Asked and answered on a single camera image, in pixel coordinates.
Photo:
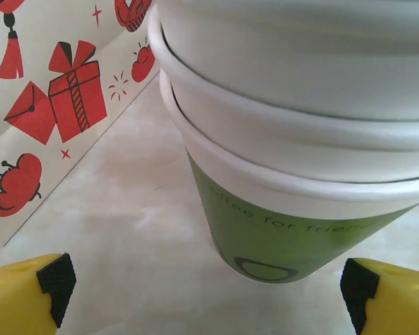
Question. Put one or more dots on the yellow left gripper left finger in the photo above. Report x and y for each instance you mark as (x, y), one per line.
(17, 300)

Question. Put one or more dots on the green paper cup with text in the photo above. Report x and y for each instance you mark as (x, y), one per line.
(265, 244)

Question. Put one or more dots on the white paper bag red prints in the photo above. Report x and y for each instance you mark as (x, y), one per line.
(38, 52)

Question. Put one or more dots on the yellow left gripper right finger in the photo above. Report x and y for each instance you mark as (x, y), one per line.
(398, 303)

